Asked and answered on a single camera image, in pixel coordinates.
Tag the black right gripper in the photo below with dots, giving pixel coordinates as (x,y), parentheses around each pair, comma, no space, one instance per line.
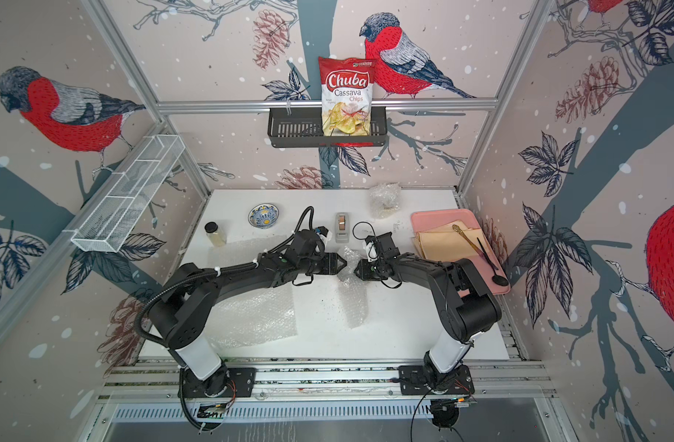
(362,271)

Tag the bubble wrap sheet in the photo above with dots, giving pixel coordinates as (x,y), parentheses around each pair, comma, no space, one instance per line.
(384,200)
(256,317)
(352,291)

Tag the glass jar black lid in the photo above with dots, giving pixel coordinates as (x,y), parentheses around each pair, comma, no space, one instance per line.
(215,234)

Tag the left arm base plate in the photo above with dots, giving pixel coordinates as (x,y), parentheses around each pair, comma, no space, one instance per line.
(225,383)

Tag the white mesh wall shelf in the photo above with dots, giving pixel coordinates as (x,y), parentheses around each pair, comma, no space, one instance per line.
(112,220)

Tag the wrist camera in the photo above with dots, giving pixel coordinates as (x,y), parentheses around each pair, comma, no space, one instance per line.
(381,247)
(309,243)

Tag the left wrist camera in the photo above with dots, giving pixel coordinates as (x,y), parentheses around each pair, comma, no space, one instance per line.
(309,243)

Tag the blue yellow patterned bowl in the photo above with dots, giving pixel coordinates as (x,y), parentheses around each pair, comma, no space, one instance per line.
(263,216)

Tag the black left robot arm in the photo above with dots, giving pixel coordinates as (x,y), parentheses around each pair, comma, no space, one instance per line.
(175,318)

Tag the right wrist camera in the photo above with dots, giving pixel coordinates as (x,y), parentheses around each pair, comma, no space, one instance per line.
(381,247)

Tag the gold spoon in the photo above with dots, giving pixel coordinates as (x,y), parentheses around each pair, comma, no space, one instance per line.
(475,243)

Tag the pink plastic tray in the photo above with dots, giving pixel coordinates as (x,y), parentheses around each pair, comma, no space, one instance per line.
(424,221)

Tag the red cassava chips bag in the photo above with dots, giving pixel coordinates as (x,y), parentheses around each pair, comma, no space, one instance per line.
(347,93)

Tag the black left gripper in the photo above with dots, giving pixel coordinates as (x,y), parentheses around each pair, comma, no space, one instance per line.
(332,263)

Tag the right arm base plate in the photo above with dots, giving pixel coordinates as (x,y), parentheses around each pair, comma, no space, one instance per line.
(420,380)

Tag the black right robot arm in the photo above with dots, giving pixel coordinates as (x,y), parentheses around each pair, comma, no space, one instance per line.
(465,305)

